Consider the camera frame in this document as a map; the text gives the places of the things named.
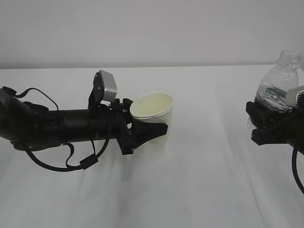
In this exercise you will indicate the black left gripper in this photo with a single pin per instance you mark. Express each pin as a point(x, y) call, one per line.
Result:
point(110, 122)

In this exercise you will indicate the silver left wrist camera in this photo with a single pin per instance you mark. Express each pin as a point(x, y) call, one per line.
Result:
point(104, 89)

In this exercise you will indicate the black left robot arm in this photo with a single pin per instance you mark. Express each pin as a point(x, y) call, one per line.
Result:
point(42, 128)

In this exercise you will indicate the white paper cup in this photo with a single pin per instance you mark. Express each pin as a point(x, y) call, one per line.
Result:
point(154, 108)

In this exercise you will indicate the clear green-label water bottle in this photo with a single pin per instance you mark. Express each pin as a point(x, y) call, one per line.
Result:
point(272, 90)

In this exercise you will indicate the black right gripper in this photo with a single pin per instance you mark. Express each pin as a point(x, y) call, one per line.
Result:
point(290, 130)

